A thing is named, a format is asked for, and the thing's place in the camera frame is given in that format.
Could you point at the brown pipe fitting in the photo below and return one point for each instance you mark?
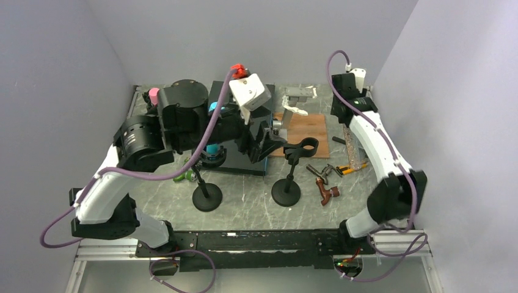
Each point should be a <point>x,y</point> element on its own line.
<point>326,194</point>

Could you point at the black tripod microphone stand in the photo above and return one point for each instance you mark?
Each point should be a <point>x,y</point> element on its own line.
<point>147,101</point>

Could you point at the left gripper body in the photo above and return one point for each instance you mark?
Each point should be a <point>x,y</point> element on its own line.
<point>232,126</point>

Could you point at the black clip microphone stand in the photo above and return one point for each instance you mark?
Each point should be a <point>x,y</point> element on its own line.
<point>286,192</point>

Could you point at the blue microphone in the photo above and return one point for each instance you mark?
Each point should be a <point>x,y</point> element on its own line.
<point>210,147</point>

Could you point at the grey metal pipe fitting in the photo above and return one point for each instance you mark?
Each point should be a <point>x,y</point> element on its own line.
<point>324,173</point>

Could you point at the wooden board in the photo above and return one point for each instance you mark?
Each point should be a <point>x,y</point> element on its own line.
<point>311,125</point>

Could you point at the yellow utility knife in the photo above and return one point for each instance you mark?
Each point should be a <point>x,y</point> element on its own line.
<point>347,169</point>

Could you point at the pink microphone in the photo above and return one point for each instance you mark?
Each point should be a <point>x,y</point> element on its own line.
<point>153,96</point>

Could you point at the metal bracket fixture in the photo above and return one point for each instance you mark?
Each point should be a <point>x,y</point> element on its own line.
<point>291,97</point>

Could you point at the green pipe fitting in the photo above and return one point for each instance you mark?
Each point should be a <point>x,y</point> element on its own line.
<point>188,175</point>

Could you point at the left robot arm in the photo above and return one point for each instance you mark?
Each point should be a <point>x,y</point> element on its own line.
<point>179,120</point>

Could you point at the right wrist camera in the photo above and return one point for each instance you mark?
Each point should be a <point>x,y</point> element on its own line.
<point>359,76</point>

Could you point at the black handled hammer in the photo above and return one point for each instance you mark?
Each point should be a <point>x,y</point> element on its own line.
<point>343,142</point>

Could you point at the silver mesh glitter microphone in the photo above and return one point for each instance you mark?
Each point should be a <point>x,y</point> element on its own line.
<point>355,155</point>

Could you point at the black base frame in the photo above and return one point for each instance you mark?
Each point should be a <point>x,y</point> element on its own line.
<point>252,249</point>

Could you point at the black flat box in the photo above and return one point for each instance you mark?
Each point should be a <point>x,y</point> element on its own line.
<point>238,163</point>

